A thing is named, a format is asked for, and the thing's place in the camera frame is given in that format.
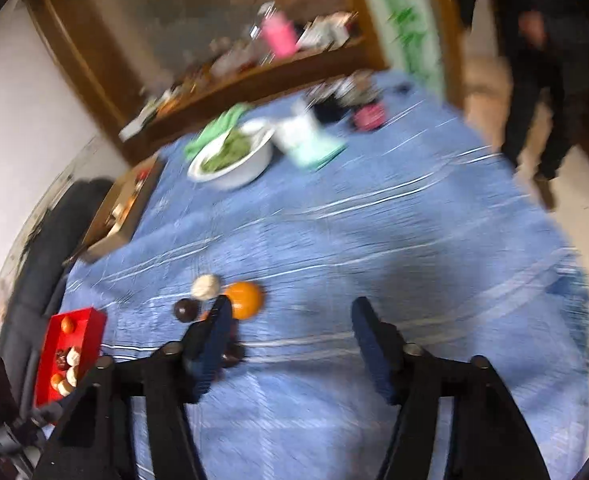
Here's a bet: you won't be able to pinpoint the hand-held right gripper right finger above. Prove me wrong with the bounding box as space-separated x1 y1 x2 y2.
350 296 557 480

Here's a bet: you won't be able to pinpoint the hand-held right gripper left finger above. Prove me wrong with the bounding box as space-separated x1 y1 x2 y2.
34 295 235 480

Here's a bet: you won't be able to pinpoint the red box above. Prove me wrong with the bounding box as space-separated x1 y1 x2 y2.
33 306 108 409

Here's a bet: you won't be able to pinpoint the blue checked tablecloth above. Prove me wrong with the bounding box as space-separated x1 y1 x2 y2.
49 70 589 480

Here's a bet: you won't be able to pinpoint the brown wooden tray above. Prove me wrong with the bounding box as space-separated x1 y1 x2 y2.
64 152 168 266

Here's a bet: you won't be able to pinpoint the white bowl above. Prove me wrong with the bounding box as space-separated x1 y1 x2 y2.
187 117 276 191

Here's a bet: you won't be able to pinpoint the green vegetables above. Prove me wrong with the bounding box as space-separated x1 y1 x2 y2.
199 130 256 172

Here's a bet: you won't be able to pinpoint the pale green cloth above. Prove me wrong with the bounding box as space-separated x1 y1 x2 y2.
289 132 348 171

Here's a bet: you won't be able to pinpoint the bright green cloth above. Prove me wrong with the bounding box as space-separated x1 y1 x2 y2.
183 104 253 159

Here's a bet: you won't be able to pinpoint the red black rice cooker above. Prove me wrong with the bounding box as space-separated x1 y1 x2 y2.
349 85 388 134

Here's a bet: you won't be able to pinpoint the black pot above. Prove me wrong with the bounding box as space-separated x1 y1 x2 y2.
307 77 355 124

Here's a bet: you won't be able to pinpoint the white box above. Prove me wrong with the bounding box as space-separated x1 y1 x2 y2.
297 15 351 51

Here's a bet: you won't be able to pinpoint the pink bottle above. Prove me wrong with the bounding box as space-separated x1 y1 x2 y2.
260 2 299 59

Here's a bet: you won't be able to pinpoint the green bamboo wall sticker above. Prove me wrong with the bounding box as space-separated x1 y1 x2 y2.
359 0 448 101

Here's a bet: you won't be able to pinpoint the wooden wall cabinet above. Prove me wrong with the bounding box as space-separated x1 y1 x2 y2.
32 0 391 162

